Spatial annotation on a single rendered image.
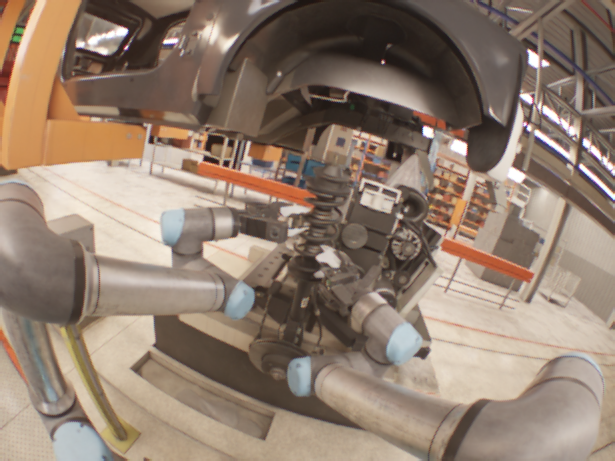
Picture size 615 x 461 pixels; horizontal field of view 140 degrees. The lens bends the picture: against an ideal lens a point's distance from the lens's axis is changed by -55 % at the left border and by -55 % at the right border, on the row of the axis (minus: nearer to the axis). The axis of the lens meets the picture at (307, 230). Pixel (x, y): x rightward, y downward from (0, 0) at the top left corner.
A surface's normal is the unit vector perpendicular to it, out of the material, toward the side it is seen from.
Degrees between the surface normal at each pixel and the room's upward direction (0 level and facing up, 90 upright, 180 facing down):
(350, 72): 90
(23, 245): 38
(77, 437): 8
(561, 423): 33
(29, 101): 90
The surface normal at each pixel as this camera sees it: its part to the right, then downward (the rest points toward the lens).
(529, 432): -0.47, -0.83
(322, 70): -0.25, 0.22
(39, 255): 0.81, -0.44
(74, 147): 0.94, 0.31
